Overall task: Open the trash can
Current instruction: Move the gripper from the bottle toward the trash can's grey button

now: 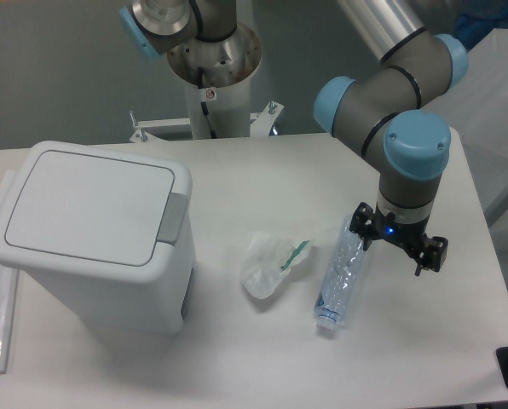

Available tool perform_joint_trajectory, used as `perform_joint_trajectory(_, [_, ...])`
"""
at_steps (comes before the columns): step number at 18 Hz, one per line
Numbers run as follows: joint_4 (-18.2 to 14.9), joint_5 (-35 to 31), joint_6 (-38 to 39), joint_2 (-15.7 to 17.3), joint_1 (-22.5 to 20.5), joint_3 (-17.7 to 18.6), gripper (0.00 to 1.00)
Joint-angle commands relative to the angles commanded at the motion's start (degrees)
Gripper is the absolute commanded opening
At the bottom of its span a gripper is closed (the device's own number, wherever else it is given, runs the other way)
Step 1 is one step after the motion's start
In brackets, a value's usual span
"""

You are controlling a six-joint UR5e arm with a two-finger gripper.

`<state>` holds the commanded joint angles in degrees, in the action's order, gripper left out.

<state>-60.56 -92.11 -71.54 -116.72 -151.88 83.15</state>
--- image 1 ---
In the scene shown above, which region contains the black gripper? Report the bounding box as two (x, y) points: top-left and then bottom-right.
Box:
(349, 202), (448, 276)

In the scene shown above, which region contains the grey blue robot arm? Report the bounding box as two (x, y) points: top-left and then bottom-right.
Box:
(119, 1), (468, 271)

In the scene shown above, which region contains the white plastic trash can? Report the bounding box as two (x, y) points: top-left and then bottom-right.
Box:
(0, 141), (195, 334)

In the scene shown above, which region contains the white trash can lid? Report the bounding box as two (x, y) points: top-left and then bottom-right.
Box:
(5, 151), (174, 267)

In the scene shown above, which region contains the crushed clear plastic bottle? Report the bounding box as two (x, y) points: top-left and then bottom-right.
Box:
(314, 215), (367, 337)

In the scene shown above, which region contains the crumpled clear plastic bag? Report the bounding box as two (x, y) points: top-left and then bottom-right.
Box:
(240, 232), (314, 300)

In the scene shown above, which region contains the white side table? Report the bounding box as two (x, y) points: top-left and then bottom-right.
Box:
(451, 29), (508, 289)

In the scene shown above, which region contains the grey lid push button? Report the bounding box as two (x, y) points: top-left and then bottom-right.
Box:
(157, 193), (188, 245)

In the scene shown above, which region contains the blue fabric in corner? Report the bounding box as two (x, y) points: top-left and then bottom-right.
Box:
(454, 1), (508, 49)

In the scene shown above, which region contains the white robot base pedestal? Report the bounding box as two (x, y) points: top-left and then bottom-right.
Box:
(128, 21), (286, 144)

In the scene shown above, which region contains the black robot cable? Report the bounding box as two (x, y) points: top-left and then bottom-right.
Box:
(195, 66), (218, 140)

